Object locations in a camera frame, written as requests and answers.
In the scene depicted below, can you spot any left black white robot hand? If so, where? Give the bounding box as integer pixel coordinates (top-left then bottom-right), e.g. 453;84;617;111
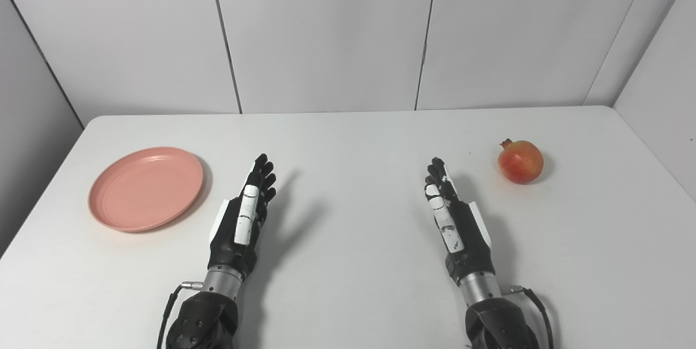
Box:
207;153;277;280

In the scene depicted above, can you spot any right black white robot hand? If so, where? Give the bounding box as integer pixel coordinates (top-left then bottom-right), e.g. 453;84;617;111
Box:
424;157;496;285

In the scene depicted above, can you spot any red pomegranate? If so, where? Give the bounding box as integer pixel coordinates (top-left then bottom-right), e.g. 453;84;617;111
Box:
498;139;544;185

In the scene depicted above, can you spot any pink round plate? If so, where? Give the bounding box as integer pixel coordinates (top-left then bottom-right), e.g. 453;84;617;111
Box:
89;147;204;233

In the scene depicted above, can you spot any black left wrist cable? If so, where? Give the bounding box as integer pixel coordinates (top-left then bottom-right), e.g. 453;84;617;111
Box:
156;281;204;349

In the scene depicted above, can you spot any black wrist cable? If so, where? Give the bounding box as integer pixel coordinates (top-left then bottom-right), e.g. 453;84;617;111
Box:
501;285;555;349
156;281;204;349

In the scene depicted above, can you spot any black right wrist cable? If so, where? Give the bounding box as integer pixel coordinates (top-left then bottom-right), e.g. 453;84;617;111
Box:
501;285;555;349

